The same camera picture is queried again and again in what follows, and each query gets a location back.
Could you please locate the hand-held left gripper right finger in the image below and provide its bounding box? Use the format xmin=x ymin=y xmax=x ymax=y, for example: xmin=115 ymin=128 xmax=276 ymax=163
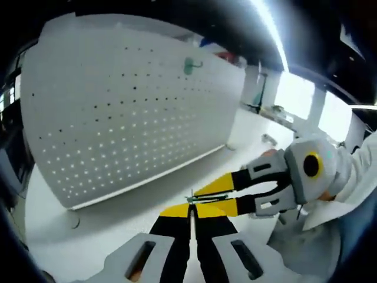
xmin=191 ymin=203 xmax=299 ymax=283

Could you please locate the white perforated mounting plate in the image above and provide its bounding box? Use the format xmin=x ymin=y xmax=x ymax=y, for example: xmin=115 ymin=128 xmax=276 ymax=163
xmin=19 ymin=13 xmax=247 ymax=210

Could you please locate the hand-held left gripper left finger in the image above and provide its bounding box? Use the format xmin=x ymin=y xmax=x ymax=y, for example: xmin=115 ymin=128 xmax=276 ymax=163
xmin=88 ymin=202 xmax=192 ymax=283

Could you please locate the green hook assembly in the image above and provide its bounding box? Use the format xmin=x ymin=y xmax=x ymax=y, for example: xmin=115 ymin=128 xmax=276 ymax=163
xmin=184 ymin=57 xmax=204 ymax=75
xmin=184 ymin=188 xmax=236 ymax=205

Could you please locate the black tripod stand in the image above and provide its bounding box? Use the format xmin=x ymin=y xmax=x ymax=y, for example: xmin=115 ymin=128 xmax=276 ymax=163
xmin=253 ymin=63 xmax=268 ymax=113

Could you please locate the ceiling light strip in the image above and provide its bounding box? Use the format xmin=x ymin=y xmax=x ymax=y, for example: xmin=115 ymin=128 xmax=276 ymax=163
xmin=250 ymin=0 xmax=291 ymax=71

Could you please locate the person's white coat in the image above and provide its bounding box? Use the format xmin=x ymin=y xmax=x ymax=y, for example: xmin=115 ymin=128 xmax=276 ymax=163
xmin=267 ymin=206 xmax=353 ymax=278

